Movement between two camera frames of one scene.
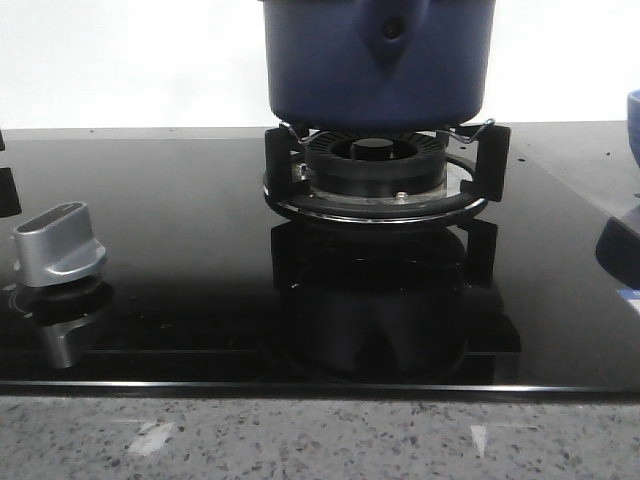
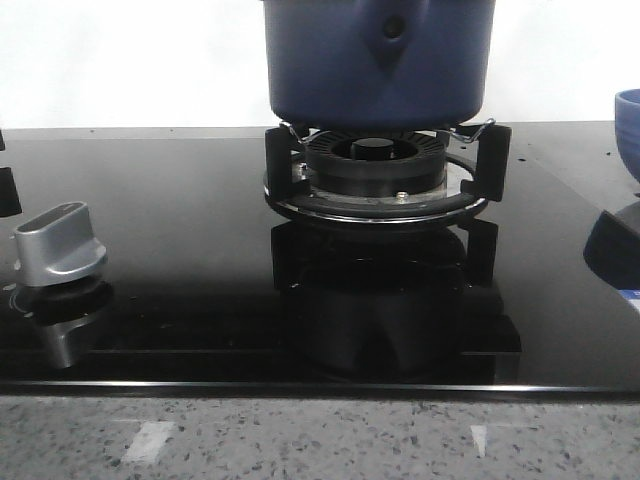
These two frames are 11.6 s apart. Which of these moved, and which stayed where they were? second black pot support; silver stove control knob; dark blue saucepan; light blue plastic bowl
Moved: light blue plastic bowl
Stayed: silver stove control knob; second black pot support; dark blue saucepan
